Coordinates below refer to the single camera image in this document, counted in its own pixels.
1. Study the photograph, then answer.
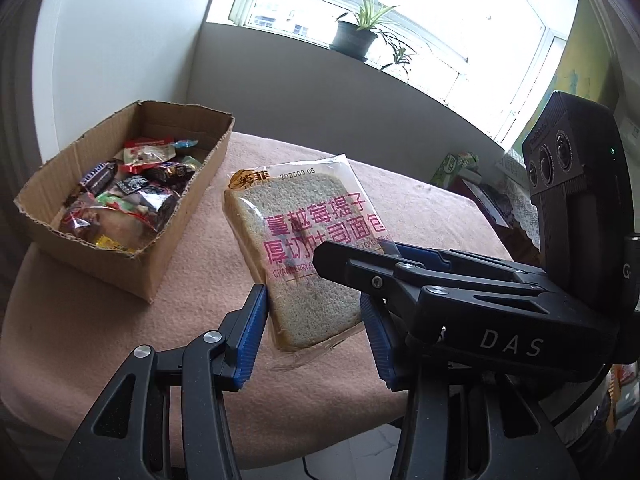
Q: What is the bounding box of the potted spider plant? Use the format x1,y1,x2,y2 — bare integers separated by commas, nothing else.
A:
329,0,416,76

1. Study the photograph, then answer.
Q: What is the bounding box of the Snickers bar Chinese label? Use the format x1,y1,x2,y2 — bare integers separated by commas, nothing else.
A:
143,158,200,194

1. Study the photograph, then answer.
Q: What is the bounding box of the dark side cabinet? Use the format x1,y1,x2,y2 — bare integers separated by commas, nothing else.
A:
450,177,541,266

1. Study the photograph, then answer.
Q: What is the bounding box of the cardboard box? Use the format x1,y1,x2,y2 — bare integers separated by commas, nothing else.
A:
14,101,234,301

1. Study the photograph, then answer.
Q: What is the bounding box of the brown cake in bag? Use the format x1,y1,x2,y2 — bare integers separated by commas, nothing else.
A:
58,194,155,252

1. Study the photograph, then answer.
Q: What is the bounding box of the red white snack pouch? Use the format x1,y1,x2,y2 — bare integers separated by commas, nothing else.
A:
114,138,176,174

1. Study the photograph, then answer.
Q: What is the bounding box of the pink table cloth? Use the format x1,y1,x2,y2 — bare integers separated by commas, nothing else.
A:
0,131,516,470

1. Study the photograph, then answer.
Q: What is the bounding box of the Snickers bar English label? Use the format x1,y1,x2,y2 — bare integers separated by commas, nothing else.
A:
77,160,118,195

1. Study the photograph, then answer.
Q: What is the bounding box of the window frame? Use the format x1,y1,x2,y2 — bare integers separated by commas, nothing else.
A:
216,0,577,145

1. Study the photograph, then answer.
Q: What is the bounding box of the green carton box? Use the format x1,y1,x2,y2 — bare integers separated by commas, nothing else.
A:
430,152,480,188

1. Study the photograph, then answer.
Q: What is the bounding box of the dark brownie in bag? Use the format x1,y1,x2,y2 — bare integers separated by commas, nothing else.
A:
124,183,179,232

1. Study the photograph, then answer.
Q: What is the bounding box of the black yellow candy packet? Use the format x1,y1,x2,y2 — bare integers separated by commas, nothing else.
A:
115,174,149,196

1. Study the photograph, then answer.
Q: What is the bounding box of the packaged sliced bread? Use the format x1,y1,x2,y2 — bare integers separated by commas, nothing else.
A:
222,155,397,360

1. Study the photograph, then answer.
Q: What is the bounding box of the wall map poster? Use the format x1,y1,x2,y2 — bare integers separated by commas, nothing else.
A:
512,0,620,155

